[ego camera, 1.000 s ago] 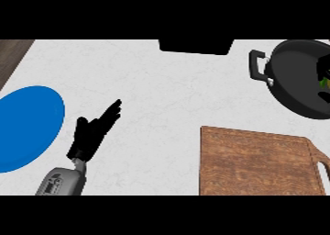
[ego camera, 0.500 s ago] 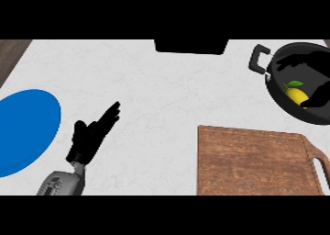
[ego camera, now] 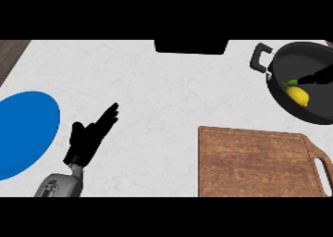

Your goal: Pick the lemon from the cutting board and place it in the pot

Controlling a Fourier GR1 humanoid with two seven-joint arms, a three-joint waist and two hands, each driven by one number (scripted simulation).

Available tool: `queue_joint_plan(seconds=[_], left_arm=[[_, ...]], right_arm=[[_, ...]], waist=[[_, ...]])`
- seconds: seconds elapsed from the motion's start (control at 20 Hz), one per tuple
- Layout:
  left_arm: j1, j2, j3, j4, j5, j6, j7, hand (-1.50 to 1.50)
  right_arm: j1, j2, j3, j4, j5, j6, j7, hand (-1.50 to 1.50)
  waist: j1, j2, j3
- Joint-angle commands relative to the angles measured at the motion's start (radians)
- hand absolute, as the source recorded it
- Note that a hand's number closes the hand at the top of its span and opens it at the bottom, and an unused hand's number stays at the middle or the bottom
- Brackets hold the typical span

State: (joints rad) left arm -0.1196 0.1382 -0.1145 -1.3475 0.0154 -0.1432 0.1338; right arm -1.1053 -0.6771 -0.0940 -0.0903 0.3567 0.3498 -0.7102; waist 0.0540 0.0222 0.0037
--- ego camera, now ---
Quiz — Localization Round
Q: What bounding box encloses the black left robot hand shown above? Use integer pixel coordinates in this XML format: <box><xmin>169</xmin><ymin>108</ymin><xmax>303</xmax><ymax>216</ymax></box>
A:
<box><xmin>62</xmin><ymin>102</ymin><xmax>121</xmax><ymax>168</ymax></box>

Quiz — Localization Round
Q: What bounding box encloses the black appliance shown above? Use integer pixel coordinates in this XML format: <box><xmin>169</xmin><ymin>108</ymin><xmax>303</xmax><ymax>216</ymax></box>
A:
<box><xmin>154</xmin><ymin>39</ymin><xmax>232</xmax><ymax>56</ymax></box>

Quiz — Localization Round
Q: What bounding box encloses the dark wooden panel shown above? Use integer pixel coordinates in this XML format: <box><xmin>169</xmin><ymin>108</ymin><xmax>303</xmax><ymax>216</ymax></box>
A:
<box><xmin>0</xmin><ymin>39</ymin><xmax>33</xmax><ymax>100</ymax></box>

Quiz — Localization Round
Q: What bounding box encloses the blue round plate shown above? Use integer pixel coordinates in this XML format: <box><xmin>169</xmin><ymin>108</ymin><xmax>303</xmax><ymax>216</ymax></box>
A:
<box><xmin>0</xmin><ymin>90</ymin><xmax>62</xmax><ymax>182</ymax></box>

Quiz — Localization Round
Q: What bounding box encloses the yellow lemon with green leaf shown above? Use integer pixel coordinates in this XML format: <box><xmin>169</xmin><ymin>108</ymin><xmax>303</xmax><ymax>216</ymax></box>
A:
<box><xmin>284</xmin><ymin>79</ymin><xmax>312</xmax><ymax>107</ymax></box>

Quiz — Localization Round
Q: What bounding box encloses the brown wooden cutting board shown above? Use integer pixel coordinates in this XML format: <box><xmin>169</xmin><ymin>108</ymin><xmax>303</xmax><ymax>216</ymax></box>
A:
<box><xmin>197</xmin><ymin>125</ymin><xmax>333</xmax><ymax>198</ymax></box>

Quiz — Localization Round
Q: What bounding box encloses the black pot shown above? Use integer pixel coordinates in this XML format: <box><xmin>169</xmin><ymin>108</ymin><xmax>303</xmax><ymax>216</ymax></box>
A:
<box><xmin>250</xmin><ymin>41</ymin><xmax>333</xmax><ymax>126</ymax></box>

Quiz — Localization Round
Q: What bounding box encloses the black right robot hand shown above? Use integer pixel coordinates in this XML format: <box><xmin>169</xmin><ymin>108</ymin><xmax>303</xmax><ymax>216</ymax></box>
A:
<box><xmin>297</xmin><ymin>61</ymin><xmax>333</xmax><ymax>86</ymax></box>

